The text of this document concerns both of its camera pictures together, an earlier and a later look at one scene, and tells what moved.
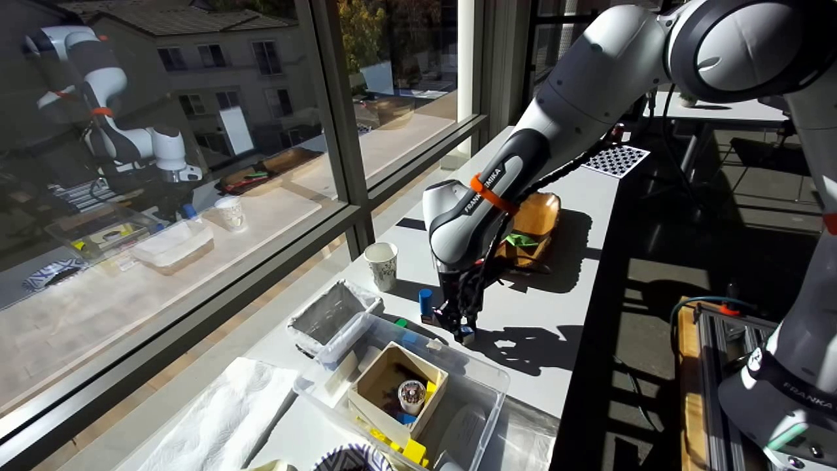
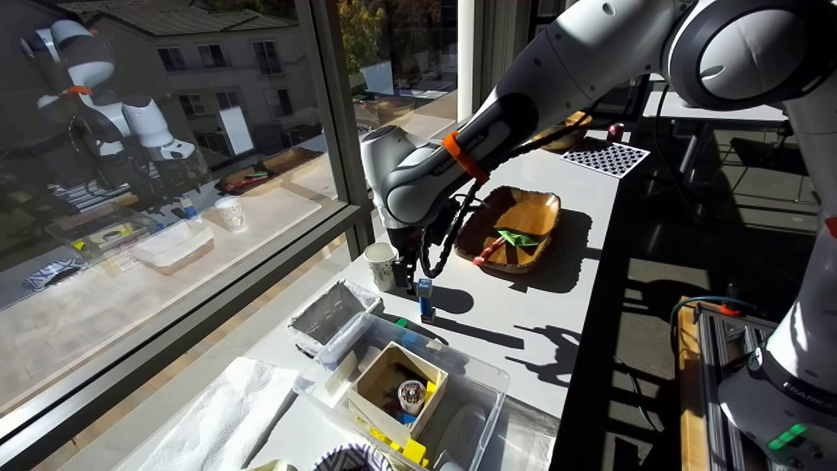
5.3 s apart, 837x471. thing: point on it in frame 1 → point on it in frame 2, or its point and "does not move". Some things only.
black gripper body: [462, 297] → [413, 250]
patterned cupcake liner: [355, 456] does not move
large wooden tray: [533, 215] does not move
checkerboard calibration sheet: [619, 159] does not move
